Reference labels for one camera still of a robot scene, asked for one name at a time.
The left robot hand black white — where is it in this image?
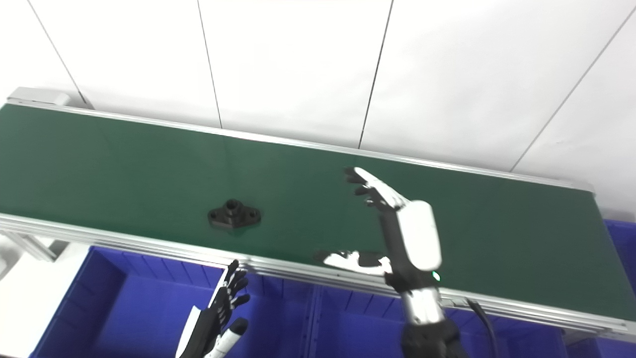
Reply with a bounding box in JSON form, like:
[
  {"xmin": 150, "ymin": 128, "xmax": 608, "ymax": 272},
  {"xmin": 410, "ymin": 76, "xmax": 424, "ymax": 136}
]
[{"xmin": 175, "ymin": 260, "xmax": 251, "ymax": 358}]

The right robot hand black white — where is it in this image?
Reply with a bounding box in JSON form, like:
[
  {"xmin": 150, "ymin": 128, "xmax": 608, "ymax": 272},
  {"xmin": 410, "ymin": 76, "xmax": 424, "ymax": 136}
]
[{"xmin": 316, "ymin": 167, "xmax": 443, "ymax": 295}]

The black flanged machine part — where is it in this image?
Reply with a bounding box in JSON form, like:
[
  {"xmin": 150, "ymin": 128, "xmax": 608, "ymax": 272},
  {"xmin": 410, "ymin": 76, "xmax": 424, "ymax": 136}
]
[{"xmin": 208, "ymin": 199, "xmax": 262, "ymax": 230}]

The green conveyor belt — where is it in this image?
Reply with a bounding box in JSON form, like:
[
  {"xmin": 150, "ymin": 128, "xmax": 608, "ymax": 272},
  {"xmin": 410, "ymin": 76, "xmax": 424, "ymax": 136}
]
[
  {"xmin": 0, "ymin": 103, "xmax": 636, "ymax": 321},
  {"xmin": 0, "ymin": 87, "xmax": 636, "ymax": 344}
]

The aluminium conveyor support leg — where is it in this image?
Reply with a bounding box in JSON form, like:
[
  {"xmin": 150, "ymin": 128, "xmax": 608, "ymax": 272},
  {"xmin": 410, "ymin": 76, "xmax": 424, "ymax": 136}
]
[{"xmin": 0, "ymin": 231, "xmax": 58, "ymax": 264}]

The long blue plastic bin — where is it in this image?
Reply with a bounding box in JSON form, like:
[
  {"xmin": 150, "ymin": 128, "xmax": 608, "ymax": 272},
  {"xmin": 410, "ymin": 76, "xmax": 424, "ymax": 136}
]
[{"xmin": 561, "ymin": 219, "xmax": 636, "ymax": 358}]

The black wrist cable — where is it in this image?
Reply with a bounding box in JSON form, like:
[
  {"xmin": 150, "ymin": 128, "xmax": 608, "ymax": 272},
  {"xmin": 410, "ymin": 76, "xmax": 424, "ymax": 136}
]
[{"xmin": 466, "ymin": 298, "xmax": 498, "ymax": 358}]

